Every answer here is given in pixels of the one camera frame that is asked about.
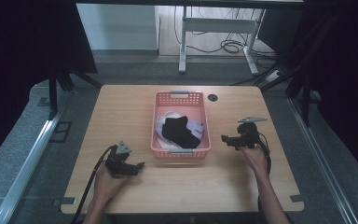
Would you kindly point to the white cloth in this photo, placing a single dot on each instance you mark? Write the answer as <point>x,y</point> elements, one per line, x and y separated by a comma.
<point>167,123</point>

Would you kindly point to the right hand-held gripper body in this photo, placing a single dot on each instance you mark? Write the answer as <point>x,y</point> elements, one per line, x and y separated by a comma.
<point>249,133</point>

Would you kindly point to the person's left hand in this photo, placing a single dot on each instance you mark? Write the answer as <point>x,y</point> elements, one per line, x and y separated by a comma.
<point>107,184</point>

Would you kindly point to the white metal desk frame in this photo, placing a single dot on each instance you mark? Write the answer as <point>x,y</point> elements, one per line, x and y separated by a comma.
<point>217,25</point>

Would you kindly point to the pink plastic basket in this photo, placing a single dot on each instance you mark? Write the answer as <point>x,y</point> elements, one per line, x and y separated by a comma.
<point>180,102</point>

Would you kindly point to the grey tape strip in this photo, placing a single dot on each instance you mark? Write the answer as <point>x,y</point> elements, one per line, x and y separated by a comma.
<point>298,198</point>
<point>64,201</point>

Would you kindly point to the black sock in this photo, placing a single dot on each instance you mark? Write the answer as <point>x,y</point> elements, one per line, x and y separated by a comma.
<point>180,133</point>

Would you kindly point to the person's right hand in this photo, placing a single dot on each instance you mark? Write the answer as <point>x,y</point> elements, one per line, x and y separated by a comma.
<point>256,159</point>

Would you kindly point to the white power strip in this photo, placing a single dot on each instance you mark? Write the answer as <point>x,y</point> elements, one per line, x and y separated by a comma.
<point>274,75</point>

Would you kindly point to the aluminium floor rail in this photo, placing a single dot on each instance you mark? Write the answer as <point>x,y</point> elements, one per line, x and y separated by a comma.
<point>323,161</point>
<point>26,169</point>

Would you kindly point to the lavender sock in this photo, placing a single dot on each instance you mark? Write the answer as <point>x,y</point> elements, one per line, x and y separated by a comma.
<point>195,127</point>

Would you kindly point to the black tripod stand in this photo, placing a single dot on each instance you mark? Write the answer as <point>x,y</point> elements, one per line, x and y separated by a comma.
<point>301,81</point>
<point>59,84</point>

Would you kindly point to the black table grommet hole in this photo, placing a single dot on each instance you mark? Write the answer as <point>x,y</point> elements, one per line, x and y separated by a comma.
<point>212,97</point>

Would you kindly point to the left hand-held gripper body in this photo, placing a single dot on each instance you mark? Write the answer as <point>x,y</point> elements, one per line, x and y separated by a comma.
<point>117,159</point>

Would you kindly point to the black curtain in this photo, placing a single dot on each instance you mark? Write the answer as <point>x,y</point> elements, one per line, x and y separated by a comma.
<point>18,62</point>
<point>345,77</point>

